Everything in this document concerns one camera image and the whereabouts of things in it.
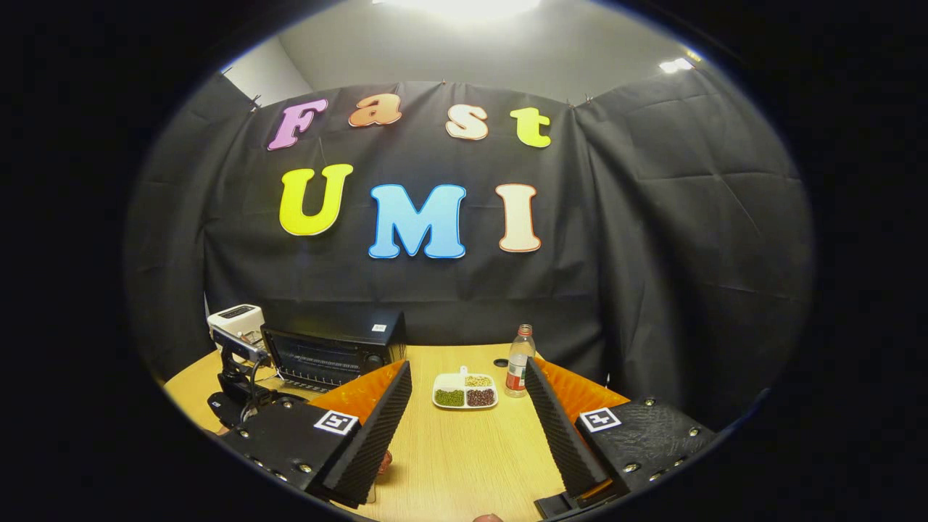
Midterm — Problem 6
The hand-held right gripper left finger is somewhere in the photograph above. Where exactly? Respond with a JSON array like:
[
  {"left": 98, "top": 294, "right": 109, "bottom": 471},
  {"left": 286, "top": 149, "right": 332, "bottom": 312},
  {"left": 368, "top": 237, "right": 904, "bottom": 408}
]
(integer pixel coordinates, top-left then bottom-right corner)
[{"left": 217, "top": 360, "right": 413, "bottom": 508}]

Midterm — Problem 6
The small ceiling light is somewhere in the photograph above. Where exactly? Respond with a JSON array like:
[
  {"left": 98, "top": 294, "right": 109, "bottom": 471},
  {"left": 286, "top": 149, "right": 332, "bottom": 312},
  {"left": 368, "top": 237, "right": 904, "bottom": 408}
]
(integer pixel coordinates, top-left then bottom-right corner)
[{"left": 658, "top": 51, "right": 703, "bottom": 75}]

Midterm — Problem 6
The white divided plate of beans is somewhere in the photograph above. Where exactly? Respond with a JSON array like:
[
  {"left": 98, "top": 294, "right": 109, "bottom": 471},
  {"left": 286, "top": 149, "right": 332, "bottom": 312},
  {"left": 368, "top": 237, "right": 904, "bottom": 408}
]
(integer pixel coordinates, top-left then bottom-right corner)
[{"left": 432, "top": 366, "right": 500, "bottom": 410}]

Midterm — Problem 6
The large ceiling light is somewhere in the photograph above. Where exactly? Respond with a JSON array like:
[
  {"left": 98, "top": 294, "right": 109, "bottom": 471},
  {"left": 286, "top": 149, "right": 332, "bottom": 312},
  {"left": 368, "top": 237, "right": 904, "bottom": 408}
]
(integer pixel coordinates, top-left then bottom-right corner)
[{"left": 373, "top": 0, "right": 541, "bottom": 21}]

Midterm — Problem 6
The clear bottle with red label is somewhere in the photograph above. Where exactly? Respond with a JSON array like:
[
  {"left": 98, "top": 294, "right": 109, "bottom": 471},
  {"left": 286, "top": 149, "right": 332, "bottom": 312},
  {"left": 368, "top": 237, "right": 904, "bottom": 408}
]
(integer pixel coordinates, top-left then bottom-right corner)
[{"left": 505, "top": 324, "right": 537, "bottom": 399}]

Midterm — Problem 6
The black electric oven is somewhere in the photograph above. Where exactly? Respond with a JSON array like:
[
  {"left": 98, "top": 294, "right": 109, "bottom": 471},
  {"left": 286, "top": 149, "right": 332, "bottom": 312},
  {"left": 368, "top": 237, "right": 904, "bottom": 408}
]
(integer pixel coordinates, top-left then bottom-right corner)
[{"left": 261, "top": 310, "right": 408, "bottom": 396}]

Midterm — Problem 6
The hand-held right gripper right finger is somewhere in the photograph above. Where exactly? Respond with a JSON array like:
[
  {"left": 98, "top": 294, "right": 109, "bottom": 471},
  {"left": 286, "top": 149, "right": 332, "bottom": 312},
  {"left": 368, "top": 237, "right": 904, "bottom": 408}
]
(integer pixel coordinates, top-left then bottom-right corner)
[{"left": 524, "top": 357, "right": 718, "bottom": 501}]

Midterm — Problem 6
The white toaster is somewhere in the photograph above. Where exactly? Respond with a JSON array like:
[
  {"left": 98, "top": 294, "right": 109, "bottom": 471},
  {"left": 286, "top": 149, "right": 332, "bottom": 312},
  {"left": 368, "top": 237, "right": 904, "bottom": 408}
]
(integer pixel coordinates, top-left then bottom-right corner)
[{"left": 207, "top": 304, "right": 265, "bottom": 349}]

